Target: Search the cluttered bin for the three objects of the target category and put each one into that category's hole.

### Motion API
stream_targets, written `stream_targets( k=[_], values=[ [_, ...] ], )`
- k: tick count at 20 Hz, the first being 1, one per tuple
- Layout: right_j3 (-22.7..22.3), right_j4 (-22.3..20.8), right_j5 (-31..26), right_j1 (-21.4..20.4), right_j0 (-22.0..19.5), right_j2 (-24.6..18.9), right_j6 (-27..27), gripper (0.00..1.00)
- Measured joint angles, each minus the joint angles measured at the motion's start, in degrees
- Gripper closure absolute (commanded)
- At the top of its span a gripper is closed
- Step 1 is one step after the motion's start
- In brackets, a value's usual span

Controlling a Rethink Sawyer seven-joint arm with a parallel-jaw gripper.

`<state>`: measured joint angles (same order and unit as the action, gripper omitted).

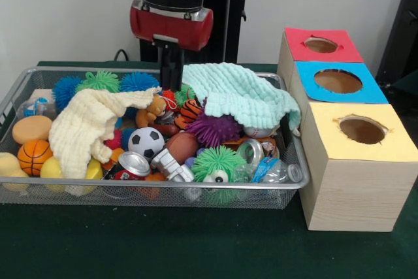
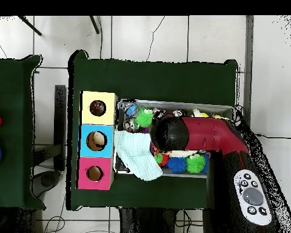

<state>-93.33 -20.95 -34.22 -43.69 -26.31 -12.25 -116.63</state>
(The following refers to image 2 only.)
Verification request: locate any mint green knitted cloth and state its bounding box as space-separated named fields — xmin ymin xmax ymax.
xmin=113 ymin=128 xmax=164 ymax=182

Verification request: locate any clear shallow bin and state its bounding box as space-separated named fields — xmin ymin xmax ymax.
xmin=112 ymin=100 xmax=236 ymax=180

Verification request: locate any green spiky ball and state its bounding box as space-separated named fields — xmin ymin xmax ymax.
xmin=135 ymin=110 xmax=155 ymax=129

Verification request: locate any crushed plastic water bottle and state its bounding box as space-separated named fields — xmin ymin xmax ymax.
xmin=117 ymin=101 xmax=138 ymax=119

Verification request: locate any large blue spiky ball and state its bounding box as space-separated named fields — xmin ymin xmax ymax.
xmin=167 ymin=156 xmax=188 ymax=175

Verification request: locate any dark green table cloth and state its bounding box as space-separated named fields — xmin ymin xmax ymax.
xmin=67 ymin=49 xmax=239 ymax=215

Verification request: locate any green fuzzy monster toy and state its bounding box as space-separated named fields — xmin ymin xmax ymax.
xmin=186 ymin=154 xmax=207 ymax=175

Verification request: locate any black tripod leg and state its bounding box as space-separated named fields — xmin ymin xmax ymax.
xmin=16 ymin=15 xmax=43 ymax=37
xmin=89 ymin=15 xmax=101 ymax=35

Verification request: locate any green covered side table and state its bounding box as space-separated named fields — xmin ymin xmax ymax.
xmin=0 ymin=55 xmax=44 ymax=211

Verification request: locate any black cable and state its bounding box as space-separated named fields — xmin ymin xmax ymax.
xmin=254 ymin=133 xmax=291 ymax=141

